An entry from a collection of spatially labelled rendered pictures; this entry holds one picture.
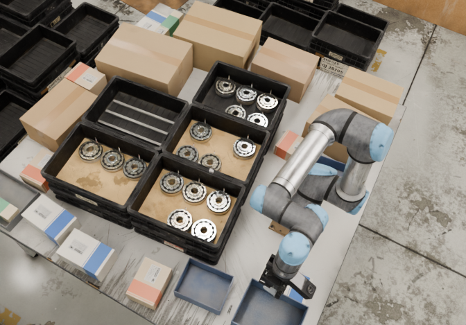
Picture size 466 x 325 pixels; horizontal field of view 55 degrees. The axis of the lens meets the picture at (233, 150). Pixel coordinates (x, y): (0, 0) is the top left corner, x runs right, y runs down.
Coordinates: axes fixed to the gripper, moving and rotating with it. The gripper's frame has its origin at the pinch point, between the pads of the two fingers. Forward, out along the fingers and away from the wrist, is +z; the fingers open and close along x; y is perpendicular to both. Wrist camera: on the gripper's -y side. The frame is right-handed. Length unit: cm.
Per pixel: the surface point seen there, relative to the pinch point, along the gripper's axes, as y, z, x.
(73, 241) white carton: 82, 34, 11
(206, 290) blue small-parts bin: 26.1, 41.5, -1.6
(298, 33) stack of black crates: 68, 61, -198
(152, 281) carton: 45, 35, 8
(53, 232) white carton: 91, 34, 13
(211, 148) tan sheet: 56, 25, -54
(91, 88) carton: 123, 24, -52
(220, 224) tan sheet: 33.7, 27.4, -24.0
